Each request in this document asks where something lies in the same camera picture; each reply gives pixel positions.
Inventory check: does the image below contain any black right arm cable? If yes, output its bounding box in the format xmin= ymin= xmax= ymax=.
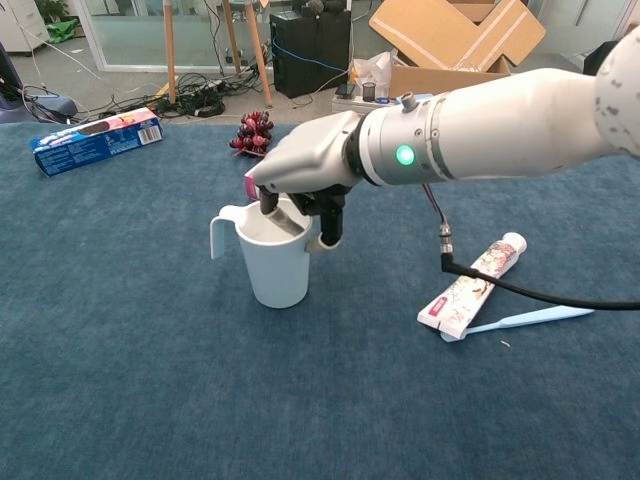
xmin=422 ymin=182 xmax=640 ymax=312

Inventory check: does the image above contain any blue cookie box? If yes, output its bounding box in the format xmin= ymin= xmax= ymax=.
xmin=30 ymin=107 xmax=165 ymax=178

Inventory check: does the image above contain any white pink toothpaste tube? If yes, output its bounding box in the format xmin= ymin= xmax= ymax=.
xmin=417 ymin=232 xmax=528 ymax=337

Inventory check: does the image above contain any white cup with handle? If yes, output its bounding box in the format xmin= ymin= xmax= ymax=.
xmin=209 ymin=197 xmax=314 ymax=310

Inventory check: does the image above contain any black draped cloth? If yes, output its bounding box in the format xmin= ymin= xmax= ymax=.
xmin=582 ymin=40 xmax=621 ymax=76

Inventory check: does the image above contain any white cabinet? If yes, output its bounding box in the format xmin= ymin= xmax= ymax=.
xmin=0 ymin=0 xmax=51 ymax=54

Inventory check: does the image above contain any white pink toothpaste box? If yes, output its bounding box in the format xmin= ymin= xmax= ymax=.
xmin=243 ymin=169 xmax=264 ymax=202

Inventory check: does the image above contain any green bag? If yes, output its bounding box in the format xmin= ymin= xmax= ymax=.
xmin=47 ymin=17 xmax=81 ymax=44

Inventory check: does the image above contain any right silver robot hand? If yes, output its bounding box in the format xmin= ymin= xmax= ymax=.
xmin=251 ymin=110 xmax=362 ymax=252

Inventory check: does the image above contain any black computer tower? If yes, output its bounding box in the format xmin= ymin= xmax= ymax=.
xmin=269 ymin=9 xmax=352 ymax=100

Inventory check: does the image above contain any dark blue seat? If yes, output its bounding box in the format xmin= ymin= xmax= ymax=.
xmin=0 ymin=42 xmax=79 ymax=125

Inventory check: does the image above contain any open cardboard box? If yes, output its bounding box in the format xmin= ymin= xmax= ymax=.
xmin=368 ymin=0 xmax=547 ymax=99

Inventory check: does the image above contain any light blue toothbrush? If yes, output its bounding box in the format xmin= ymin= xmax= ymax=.
xmin=439 ymin=305 xmax=596 ymax=343

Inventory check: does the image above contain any white plastic bag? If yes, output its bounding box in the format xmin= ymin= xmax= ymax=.
xmin=349 ymin=49 xmax=396 ymax=99

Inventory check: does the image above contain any wooden stand leg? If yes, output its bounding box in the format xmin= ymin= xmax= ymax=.
xmin=221 ymin=0 xmax=243 ymax=75
xmin=163 ymin=0 xmax=179 ymax=105
xmin=241 ymin=0 xmax=274 ymax=108

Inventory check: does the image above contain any red grape bunch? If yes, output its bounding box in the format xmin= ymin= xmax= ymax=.
xmin=229 ymin=110 xmax=275 ymax=159

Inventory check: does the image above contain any blue table mat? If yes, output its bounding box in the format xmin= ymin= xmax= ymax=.
xmin=0 ymin=122 xmax=640 ymax=480

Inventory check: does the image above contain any black floor cable tangle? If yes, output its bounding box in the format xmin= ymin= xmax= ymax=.
xmin=22 ymin=69 xmax=271 ymax=121

